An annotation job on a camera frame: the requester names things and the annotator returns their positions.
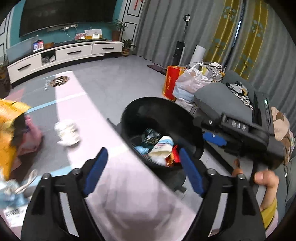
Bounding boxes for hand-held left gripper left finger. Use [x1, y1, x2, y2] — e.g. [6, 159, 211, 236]
[21, 147, 109, 241]

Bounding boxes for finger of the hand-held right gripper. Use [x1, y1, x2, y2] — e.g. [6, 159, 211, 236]
[193, 116, 226, 131]
[202, 131, 229, 149]

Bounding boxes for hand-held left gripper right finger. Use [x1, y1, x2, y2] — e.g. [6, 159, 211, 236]
[179, 148, 266, 241]

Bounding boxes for black trash bin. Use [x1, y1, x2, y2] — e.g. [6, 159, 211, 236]
[120, 97, 205, 186]

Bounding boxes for pink plastic bag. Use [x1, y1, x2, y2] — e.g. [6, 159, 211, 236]
[11, 115, 43, 164]

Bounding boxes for yellow snack packet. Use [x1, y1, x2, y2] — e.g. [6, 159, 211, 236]
[0, 98, 31, 181]

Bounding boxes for person's right forearm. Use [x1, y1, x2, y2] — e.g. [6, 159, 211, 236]
[259, 197, 280, 238]

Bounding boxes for person's right hand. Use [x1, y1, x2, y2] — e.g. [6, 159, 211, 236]
[232, 159, 280, 205]

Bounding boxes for red snack packet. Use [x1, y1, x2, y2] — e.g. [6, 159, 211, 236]
[165, 145, 181, 168]

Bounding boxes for grey sofa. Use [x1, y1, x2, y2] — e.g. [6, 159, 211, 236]
[194, 70, 256, 124]

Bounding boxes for brown patterned cloth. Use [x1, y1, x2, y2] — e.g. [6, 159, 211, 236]
[270, 107, 296, 165]

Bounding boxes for white blue packet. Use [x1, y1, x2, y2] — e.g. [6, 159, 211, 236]
[148, 136, 174, 163]

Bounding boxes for white plastic bag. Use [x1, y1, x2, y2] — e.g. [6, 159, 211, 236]
[172, 64, 212, 103]

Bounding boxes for black white crumpled clothes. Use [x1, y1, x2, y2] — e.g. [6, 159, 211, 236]
[227, 81, 254, 110]

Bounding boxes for dark green patterned packet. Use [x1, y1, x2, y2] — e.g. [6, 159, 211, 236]
[142, 128, 162, 146]

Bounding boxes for pile of striped clothes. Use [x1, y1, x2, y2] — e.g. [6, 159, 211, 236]
[200, 61, 226, 83]

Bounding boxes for red shopping bag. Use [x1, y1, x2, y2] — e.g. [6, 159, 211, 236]
[162, 65, 189, 102]

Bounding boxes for pink grey striped mat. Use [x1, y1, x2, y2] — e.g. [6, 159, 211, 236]
[0, 70, 204, 241]

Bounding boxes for white cylindrical appliance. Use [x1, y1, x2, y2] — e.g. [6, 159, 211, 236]
[191, 45, 206, 64]

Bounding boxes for dark brown doormat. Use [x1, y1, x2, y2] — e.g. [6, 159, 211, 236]
[147, 64, 168, 76]

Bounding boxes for black upright vacuum cleaner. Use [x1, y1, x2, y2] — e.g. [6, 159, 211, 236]
[172, 14, 191, 67]

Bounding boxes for blue white wrapper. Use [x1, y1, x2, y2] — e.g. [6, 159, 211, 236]
[0, 179, 30, 209]

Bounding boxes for white printed paper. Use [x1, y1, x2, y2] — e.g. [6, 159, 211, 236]
[3, 206, 26, 220]

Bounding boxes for grey yellow patterned curtain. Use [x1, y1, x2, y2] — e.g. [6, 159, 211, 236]
[135, 0, 293, 93]

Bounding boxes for small potted plant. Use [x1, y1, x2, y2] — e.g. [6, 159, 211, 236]
[120, 39, 137, 57]

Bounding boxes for white television cabinet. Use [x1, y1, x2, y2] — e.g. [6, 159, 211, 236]
[6, 39, 123, 85]

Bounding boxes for tall potted plant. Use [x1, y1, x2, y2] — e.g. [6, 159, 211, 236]
[109, 20, 129, 42]

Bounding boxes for blue red display box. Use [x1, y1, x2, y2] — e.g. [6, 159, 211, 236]
[32, 40, 44, 52]

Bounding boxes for white desk calendar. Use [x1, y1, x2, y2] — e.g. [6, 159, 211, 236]
[84, 28, 102, 39]

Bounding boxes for large black television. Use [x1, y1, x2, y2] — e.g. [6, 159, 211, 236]
[18, 0, 116, 38]

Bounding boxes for white cord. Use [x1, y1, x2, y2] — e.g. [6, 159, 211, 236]
[7, 169, 38, 195]

